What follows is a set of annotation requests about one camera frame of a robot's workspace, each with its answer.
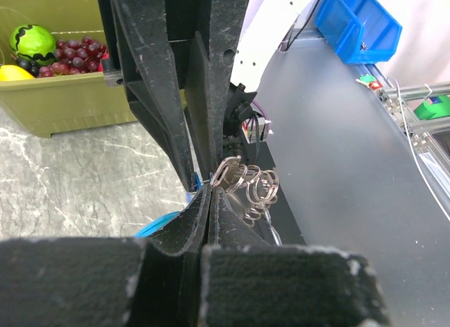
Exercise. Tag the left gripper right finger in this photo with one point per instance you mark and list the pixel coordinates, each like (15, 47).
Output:
(248, 282)

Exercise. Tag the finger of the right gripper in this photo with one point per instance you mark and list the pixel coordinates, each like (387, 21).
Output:
(150, 80)
(213, 48)

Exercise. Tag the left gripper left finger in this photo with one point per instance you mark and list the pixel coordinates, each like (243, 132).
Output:
(153, 281)

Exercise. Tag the light blue key handle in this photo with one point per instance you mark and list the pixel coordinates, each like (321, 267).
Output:
(157, 224)

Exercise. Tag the metal keyring with small rings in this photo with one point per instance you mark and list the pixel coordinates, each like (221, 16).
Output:
(260, 186)

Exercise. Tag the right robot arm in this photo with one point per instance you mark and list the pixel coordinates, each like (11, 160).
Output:
(184, 62)

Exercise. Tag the purple toy grapes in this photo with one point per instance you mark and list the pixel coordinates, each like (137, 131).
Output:
(72, 57)

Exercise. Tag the green toy watermelon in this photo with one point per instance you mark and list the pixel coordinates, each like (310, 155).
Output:
(33, 42)

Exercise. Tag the olive green plastic bin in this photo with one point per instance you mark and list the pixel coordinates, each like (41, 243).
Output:
(52, 105)

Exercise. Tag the yellow toy lemon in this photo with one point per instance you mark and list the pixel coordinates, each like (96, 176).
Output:
(9, 73)

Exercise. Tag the blue plastic storage bin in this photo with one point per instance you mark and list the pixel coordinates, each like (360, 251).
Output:
(359, 31)

